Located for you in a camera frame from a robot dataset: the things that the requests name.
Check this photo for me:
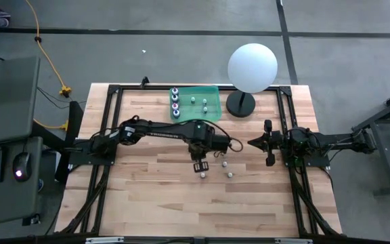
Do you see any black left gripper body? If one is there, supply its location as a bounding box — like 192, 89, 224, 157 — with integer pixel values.
188, 144, 215, 163

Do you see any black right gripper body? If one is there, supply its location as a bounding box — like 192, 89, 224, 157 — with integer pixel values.
264, 119, 286, 167

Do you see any teal translucent plastic tray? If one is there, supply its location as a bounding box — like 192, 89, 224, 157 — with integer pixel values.
169, 85, 223, 125

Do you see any white globe lamp black stand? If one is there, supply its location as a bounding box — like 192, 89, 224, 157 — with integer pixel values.
226, 43, 279, 119

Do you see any dark metal side stand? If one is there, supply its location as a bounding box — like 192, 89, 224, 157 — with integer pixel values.
350, 85, 390, 198

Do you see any black upright panel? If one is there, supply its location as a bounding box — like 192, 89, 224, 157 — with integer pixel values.
54, 100, 85, 184

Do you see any black computer mouse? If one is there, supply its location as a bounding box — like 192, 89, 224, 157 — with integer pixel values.
12, 151, 33, 183

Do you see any grey side desk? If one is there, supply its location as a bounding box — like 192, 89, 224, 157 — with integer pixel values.
0, 56, 44, 228

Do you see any grey raised desk shelf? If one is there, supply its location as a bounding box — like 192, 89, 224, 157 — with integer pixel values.
0, 56, 41, 146

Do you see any black left wrist camera cable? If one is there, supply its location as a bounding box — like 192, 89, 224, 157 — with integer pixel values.
215, 130, 244, 159

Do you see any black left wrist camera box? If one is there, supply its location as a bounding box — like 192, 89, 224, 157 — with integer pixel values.
213, 134, 232, 150

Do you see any silver metal bracket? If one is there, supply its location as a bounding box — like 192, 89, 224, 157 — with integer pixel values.
274, 237, 313, 244
85, 237, 125, 244

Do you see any black aluminium table frame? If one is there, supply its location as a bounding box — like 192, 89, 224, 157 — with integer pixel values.
54, 83, 343, 238

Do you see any yellow extension cable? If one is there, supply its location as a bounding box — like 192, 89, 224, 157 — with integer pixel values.
24, 0, 73, 132

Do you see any black floor cable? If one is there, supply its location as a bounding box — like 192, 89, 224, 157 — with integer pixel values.
36, 86, 87, 110

